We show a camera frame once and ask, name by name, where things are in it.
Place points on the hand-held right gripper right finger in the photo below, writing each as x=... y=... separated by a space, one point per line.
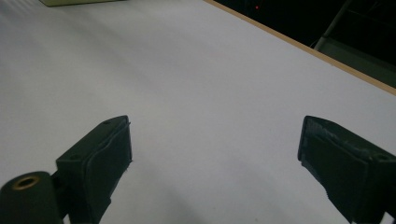
x=348 y=174

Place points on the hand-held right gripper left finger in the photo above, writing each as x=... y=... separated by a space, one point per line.
x=93 y=168

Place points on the grey metal stand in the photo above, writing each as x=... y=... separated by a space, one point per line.
x=358 y=59

